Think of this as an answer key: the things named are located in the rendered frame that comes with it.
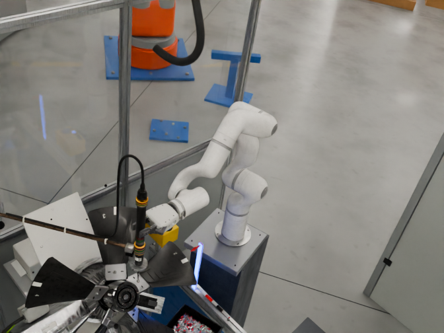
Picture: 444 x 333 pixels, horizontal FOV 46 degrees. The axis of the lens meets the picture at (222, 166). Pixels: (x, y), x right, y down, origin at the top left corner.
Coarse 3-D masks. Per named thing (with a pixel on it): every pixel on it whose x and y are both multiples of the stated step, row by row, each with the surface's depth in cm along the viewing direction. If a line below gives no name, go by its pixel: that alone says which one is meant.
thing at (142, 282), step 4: (132, 276) 214; (136, 276) 214; (140, 276) 215; (128, 280) 212; (132, 280) 212; (136, 280) 213; (140, 280) 213; (144, 280) 214; (136, 284) 211; (140, 284) 212; (144, 284) 212; (148, 284) 212; (140, 288) 210; (144, 288) 210
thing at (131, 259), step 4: (128, 244) 200; (132, 244) 200; (128, 248) 198; (132, 248) 198; (128, 252) 199; (132, 252) 200; (132, 256) 200; (132, 260) 202; (144, 260) 206; (132, 264) 203; (144, 264) 204; (132, 268) 202; (136, 268) 202; (140, 268) 202; (144, 268) 203
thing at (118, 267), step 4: (108, 264) 207; (112, 264) 207; (116, 264) 207; (120, 264) 206; (124, 264) 206; (108, 268) 207; (112, 268) 207; (116, 268) 207; (120, 268) 206; (124, 268) 206; (112, 272) 207; (116, 272) 206; (120, 272) 206; (124, 272) 206; (108, 276) 207; (112, 276) 207; (116, 276) 206; (120, 276) 206; (124, 276) 206
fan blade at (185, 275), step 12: (168, 252) 227; (180, 252) 229; (156, 264) 221; (168, 264) 223; (180, 264) 225; (144, 276) 215; (156, 276) 216; (168, 276) 218; (180, 276) 221; (192, 276) 225
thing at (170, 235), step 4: (172, 228) 253; (176, 228) 254; (168, 232) 251; (172, 232) 253; (176, 232) 255; (152, 236) 257; (156, 236) 254; (160, 236) 251; (164, 236) 249; (168, 236) 252; (172, 236) 255; (176, 236) 258; (156, 240) 256; (160, 240) 253; (164, 240) 251; (168, 240) 255; (172, 240) 257; (160, 244) 254; (164, 244) 254
